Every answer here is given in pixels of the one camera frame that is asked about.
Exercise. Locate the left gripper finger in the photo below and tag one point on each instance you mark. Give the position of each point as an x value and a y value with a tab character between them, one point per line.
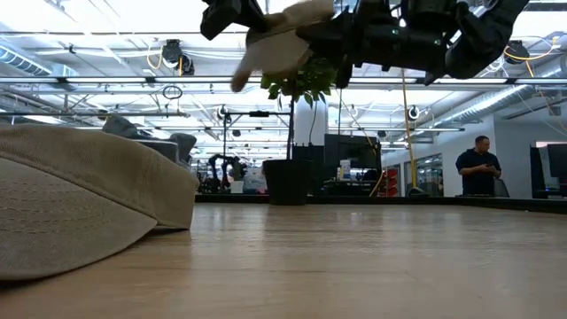
221	17

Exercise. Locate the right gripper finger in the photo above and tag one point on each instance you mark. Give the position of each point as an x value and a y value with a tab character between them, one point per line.
319	37

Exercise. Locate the beige baseball cap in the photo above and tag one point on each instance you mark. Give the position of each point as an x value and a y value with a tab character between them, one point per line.
274	53
88	186

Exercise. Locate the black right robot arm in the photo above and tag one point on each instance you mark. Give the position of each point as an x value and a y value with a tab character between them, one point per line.
483	40

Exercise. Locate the black background robot arm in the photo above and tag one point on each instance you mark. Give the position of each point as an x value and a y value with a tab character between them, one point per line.
217	168

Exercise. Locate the black computer monitor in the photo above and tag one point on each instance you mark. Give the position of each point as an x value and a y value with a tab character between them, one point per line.
352	153

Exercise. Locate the white bottle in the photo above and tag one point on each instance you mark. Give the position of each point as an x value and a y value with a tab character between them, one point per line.
344	168

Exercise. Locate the red storage rack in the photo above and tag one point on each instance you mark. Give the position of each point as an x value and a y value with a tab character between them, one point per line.
391	181

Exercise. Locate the clear plastic bin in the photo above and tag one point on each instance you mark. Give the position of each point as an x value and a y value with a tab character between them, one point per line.
155	142

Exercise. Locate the person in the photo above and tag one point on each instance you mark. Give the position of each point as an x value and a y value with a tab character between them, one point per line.
478	170

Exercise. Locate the green plant in black pot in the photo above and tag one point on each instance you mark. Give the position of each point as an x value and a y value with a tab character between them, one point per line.
288	181

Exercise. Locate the dark desk monitor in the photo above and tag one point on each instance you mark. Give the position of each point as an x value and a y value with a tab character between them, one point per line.
556	164

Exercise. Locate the silver ventilation duct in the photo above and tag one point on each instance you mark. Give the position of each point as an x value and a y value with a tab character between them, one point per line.
487	104

